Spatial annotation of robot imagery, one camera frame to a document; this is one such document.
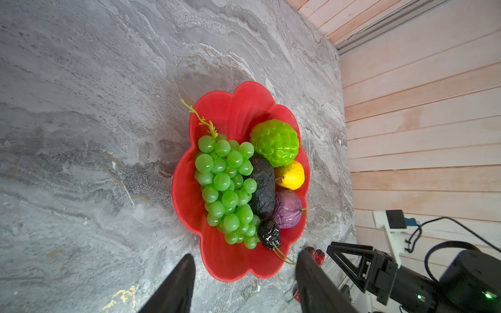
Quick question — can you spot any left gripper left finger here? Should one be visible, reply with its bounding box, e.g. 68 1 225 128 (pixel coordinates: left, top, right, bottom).
138 254 196 313

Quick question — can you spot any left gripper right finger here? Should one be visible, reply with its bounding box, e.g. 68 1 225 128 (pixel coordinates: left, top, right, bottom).
296 249 356 313

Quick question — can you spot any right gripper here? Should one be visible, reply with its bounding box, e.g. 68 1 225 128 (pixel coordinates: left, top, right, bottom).
327 241 438 312

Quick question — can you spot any dark cherry pair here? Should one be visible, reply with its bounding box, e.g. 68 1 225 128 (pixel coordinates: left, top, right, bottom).
257 219 296 266

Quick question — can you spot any purple passion fruit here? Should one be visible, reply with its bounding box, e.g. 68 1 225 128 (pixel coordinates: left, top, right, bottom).
273 190 307 230

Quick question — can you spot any yellow lemon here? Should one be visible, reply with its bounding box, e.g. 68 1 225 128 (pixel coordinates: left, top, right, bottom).
275 160 305 190

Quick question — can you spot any dark avocado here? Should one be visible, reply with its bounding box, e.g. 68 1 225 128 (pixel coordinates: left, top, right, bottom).
249 155 275 219

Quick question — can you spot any green grape bunch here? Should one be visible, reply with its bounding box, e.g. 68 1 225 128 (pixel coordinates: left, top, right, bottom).
181 100 259 250

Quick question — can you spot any bumpy green custard apple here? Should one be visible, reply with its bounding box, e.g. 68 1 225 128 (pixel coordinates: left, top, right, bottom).
250 119 300 168

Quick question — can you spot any red cherry bottom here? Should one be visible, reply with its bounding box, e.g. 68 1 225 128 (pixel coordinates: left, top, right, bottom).
287 286 301 304

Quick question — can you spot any red cherry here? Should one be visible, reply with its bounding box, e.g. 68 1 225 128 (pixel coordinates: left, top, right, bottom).
305 246 326 266
287 286 301 304

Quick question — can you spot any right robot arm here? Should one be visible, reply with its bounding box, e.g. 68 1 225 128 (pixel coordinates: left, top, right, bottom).
327 210 500 312

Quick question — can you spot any red flower-shaped fruit bowl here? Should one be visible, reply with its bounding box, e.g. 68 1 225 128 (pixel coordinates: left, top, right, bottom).
172 81 300 282

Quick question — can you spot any red cherry upper middle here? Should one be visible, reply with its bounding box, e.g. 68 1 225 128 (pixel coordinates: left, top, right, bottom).
305 246 326 266

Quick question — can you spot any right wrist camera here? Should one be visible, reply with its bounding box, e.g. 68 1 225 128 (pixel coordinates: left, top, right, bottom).
373 210 420 267

